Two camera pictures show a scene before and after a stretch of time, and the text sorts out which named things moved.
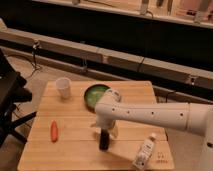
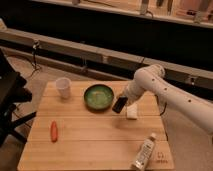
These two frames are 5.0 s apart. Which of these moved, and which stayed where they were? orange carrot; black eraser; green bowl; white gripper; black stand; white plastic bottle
Moved: white gripper; black eraser
Stayed: white plastic bottle; orange carrot; green bowl; black stand
